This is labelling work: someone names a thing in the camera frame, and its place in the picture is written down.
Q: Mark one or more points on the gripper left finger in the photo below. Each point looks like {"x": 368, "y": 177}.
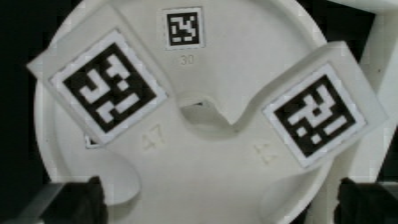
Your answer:
{"x": 68, "y": 204}

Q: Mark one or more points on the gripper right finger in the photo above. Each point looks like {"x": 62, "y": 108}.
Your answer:
{"x": 366, "y": 203}

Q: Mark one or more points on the white round table top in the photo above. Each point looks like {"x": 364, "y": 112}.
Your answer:
{"x": 249, "y": 40}

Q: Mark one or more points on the white cross-shaped table base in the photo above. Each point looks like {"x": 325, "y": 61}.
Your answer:
{"x": 196, "y": 160}

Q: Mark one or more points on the white cylindrical table leg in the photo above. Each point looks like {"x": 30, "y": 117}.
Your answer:
{"x": 205, "y": 120}

